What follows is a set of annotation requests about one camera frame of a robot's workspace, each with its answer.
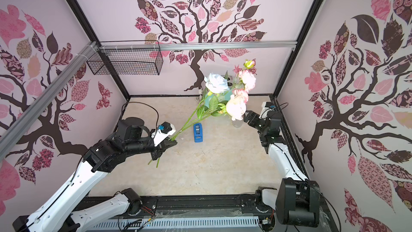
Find mint green toaster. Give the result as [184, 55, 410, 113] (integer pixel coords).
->
[202, 80, 233, 107]

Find glass jar pink lid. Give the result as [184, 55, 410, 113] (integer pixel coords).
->
[232, 119, 244, 128]

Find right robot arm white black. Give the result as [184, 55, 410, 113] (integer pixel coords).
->
[244, 111, 320, 228]

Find artificial flower bouquet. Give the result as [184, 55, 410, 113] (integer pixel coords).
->
[147, 58, 258, 168]

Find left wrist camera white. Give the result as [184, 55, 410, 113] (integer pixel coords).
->
[151, 122, 176, 147]

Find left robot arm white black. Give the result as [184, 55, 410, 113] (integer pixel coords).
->
[13, 118, 177, 232]

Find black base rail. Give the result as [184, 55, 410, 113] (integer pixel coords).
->
[59, 194, 339, 232]

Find black wire basket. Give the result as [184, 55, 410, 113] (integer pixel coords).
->
[87, 40, 164, 75]

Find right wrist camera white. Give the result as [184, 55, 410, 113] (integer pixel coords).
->
[260, 102, 276, 118]

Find aluminium frame rail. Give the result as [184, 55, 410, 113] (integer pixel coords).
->
[1, 40, 297, 159]

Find white slotted cable duct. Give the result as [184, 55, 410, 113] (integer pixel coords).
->
[87, 217, 261, 232]

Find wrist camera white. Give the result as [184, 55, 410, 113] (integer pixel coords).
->
[260, 102, 276, 118]
[151, 122, 176, 147]

